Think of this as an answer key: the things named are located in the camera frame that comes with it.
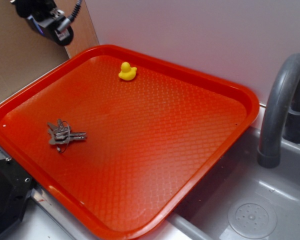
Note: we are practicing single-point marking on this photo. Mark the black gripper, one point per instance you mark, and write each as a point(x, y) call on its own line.
point(46, 19)

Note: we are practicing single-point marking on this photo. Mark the silver key bunch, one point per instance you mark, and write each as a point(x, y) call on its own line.
point(61, 135)

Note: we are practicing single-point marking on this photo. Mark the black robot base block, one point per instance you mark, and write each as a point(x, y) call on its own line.
point(16, 185)

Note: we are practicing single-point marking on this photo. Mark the wooden board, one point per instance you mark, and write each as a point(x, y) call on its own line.
point(84, 33)

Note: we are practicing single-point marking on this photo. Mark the yellow rubber duck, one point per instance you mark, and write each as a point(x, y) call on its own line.
point(127, 73)

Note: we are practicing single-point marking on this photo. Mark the red plastic tray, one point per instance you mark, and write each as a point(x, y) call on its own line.
point(91, 78)

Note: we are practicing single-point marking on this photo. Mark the grey curved faucet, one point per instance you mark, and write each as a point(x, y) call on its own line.
point(282, 114)

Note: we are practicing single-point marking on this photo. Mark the round sink drain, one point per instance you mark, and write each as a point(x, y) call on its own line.
point(252, 220)

